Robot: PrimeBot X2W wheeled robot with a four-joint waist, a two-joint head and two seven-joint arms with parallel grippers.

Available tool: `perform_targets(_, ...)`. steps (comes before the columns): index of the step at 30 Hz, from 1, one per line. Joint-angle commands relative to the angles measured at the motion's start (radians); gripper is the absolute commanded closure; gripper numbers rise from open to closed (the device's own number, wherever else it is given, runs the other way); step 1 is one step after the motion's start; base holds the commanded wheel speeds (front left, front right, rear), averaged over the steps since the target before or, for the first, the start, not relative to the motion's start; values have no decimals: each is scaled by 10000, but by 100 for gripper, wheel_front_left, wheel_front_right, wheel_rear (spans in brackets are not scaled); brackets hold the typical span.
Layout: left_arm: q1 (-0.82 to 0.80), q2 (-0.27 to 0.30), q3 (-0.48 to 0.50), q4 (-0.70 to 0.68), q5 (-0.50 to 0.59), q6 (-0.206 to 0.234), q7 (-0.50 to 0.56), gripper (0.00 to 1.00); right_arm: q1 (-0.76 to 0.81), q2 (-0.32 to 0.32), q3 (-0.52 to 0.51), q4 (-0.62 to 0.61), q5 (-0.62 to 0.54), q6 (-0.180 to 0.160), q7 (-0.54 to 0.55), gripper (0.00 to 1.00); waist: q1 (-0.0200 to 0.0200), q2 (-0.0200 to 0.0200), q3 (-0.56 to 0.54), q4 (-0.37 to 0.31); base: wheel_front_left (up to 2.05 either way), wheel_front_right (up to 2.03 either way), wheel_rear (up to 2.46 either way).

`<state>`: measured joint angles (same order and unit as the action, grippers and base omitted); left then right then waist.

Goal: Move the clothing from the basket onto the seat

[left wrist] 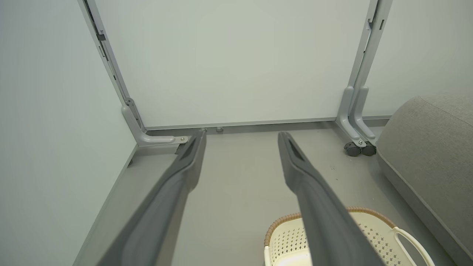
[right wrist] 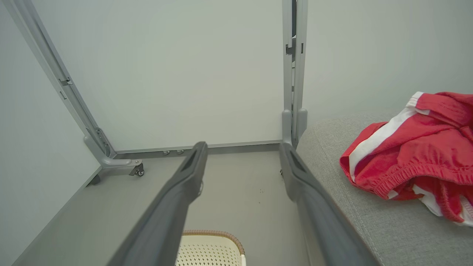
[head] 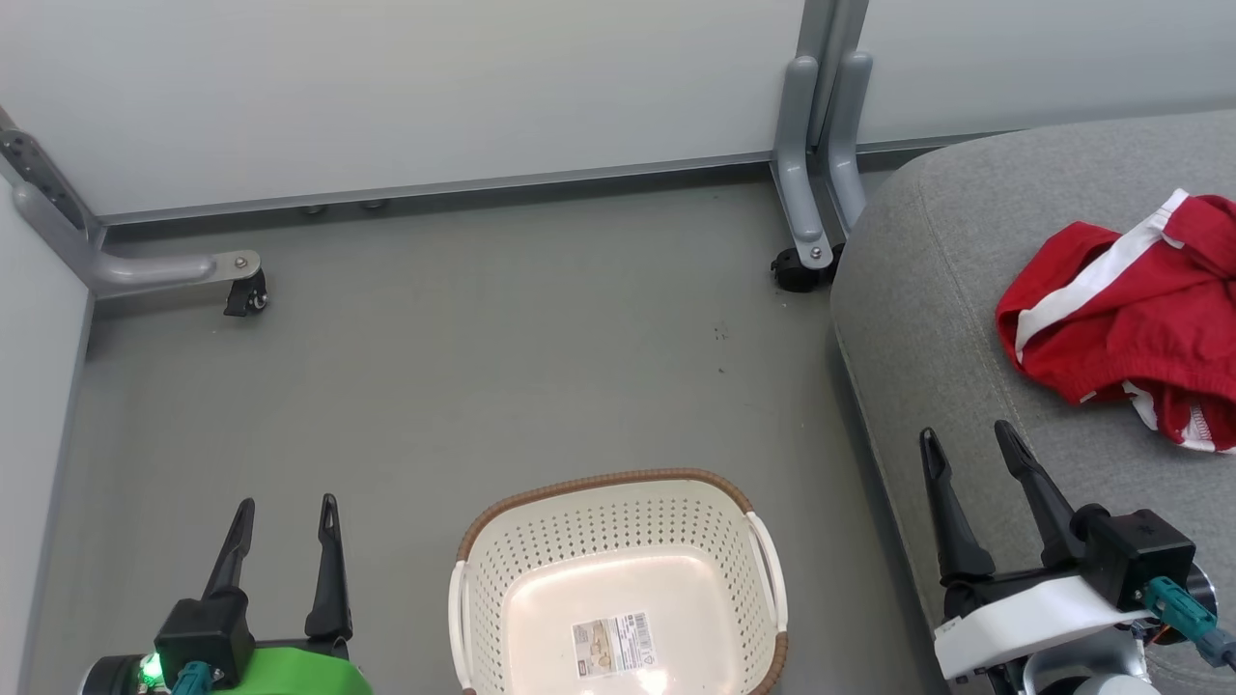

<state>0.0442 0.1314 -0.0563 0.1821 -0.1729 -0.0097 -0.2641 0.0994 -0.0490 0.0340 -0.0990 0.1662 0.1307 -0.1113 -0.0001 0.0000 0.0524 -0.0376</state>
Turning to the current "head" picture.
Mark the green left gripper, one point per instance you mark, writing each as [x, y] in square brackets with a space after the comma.
[299, 671]

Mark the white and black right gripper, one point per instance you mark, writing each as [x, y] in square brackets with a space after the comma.
[1024, 618]

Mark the red and white garment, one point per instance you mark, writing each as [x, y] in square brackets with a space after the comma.
[1130, 319]

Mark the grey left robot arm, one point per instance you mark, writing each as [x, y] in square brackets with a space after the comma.
[111, 676]

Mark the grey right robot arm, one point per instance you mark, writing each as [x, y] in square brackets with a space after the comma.
[1091, 671]

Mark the cream perforated laundry basket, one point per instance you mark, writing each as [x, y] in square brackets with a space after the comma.
[618, 550]

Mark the small black caster wheel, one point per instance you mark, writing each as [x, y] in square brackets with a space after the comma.
[246, 292]

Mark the large black caster wheel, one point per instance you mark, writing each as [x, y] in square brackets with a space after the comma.
[797, 270]

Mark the paper barcode label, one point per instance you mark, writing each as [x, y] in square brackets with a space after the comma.
[613, 645]

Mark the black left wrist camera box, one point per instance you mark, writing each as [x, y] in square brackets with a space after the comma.
[203, 627]

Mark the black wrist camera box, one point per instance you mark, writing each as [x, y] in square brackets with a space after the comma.
[1144, 555]
[203, 627]

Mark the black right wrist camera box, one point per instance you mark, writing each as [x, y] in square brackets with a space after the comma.
[1144, 555]

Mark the grey corner partition post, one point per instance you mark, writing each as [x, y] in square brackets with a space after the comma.
[106, 265]

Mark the grey partition bottom rail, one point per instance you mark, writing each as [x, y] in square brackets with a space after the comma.
[435, 188]

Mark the grey partition post with foot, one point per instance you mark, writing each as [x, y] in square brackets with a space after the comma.
[806, 145]

